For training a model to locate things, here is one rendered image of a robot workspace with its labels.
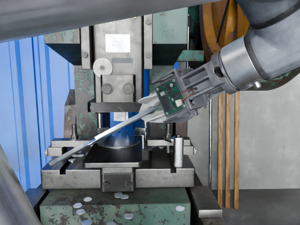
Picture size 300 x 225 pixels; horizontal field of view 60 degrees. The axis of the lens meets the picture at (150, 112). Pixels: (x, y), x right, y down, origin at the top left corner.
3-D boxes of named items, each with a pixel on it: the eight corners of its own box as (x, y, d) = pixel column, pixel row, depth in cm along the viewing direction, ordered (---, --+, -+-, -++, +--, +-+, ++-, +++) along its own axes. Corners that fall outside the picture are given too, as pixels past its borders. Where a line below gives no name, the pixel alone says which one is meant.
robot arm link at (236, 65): (252, 37, 42) (273, 83, 41) (227, 51, 45) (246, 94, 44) (238, 32, 36) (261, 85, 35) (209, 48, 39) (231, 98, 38)
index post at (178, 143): (183, 167, 77) (184, 135, 75) (173, 167, 77) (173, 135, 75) (181, 164, 79) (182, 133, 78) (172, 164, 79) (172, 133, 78)
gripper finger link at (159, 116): (126, 120, 51) (161, 102, 46) (144, 116, 56) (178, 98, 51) (132, 135, 51) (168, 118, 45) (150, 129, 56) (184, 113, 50)
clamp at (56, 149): (95, 156, 87) (94, 125, 85) (44, 156, 86) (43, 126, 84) (98, 150, 93) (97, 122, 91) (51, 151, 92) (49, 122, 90)
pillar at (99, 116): (103, 140, 94) (102, 102, 92) (97, 140, 94) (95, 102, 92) (104, 139, 96) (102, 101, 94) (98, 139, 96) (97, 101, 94)
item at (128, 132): (143, 148, 85) (143, 135, 84) (97, 149, 84) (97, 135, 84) (143, 141, 94) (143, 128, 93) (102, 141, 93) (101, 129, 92)
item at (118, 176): (143, 214, 62) (143, 160, 59) (83, 215, 61) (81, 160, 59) (142, 173, 86) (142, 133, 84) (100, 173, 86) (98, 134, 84)
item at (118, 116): (128, 121, 86) (127, 110, 85) (113, 121, 85) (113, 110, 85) (128, 119, 89) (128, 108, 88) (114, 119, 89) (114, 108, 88)
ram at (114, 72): (143, 104, 75) (143, -5, 70) (91, 105, 74) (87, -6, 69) (143, 98, 92) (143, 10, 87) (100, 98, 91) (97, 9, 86)
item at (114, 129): (23, 180, 48) (21, 176, 48) (78, 152, 77) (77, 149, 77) (160, 106, 46) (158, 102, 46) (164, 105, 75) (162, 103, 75)
